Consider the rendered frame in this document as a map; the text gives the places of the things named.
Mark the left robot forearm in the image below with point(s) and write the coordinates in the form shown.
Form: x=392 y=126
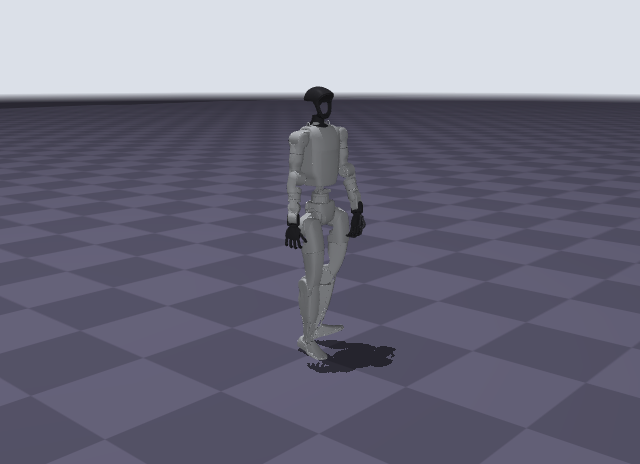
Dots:
x=354 y=195

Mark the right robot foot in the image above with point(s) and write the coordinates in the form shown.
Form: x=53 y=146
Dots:
x=312 y=349

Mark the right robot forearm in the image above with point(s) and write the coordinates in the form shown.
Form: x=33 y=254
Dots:
x=294 y=196

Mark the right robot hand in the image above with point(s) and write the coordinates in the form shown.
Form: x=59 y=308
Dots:
x=293 y=233

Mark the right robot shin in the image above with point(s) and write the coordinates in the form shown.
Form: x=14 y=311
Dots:
x=309 y=308

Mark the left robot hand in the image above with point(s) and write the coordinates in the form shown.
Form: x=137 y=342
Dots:
x=357 y=222

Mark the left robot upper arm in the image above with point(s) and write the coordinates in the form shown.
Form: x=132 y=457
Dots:
x=345 y=169

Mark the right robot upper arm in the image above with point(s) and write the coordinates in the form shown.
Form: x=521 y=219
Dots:
x=298 y=140

